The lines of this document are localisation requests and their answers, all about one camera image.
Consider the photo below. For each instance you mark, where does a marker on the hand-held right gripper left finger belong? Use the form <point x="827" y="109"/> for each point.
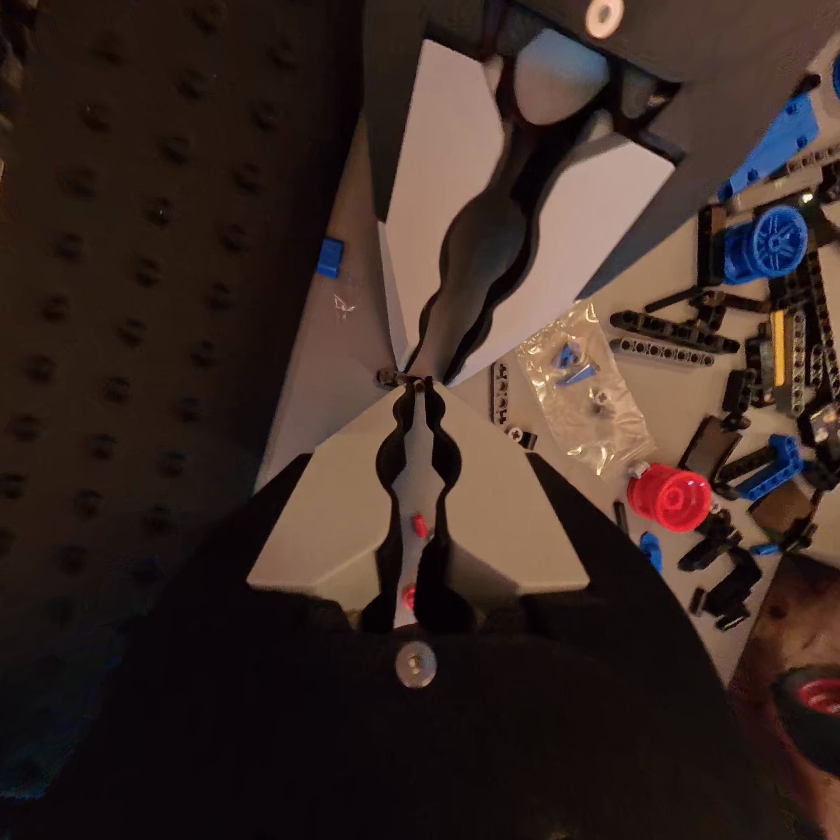
<point x="321" y="525"/>

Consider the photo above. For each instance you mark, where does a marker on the pile of black beams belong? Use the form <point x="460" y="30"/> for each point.
<point x="656" y="321"/>

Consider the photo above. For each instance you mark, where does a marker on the blue fairing panel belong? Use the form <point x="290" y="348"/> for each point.
<point x="651" y="548"/>

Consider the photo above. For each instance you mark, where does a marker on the clear bag of small parts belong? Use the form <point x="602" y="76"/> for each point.
<point x="590" y="420"/>

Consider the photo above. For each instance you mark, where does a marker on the thin grey liftarm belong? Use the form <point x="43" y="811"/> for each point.
<point x="501" y="394"/>

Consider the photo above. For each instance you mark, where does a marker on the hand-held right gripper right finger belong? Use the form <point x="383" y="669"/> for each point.
<point x="512" y="525"/>

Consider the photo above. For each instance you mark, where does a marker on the dark grey straight beam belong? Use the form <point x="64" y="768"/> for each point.
<point x="663" y="352"/>

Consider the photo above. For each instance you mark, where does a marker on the short black round connector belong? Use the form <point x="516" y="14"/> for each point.
<point x="525" y="439"/>

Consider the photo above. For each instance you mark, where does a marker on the large red wheel rim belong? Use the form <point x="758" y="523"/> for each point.
<point x="669" y="499"/>

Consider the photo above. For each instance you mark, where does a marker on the grey desk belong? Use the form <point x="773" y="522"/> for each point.
<point x="315" y="394"/>

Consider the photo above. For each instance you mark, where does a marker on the toy truck set box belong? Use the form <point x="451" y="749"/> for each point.
<point x="774" y="623"/>

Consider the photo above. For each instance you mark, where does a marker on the small blue brick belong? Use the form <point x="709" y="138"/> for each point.
<point x="330" y="256"/>

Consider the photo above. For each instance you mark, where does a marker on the blue angled panel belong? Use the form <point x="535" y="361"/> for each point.
<point x="787" y="138"/>

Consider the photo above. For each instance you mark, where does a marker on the blue wheel rim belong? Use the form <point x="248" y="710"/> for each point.
<point x="764" y="243"/>

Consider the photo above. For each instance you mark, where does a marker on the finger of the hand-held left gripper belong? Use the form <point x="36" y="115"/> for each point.
<point x="433" y="164"/>
<point x="590" y="216"/>

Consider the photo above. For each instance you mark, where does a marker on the black pin connector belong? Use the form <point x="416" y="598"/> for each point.
<point x="394" y="379"/>

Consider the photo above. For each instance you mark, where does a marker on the clear plastic scrap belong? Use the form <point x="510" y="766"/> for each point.
<point x="342" y="307"/>

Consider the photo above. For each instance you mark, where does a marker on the blue thick angle beam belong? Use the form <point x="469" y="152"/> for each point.
<point x="781" y="459"/>

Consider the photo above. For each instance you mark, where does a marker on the black perforated board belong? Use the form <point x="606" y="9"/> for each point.
<point x="131" y="328"/>

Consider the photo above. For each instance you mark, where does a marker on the short yellow axle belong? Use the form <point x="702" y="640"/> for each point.
<point x="778" y="348"/>

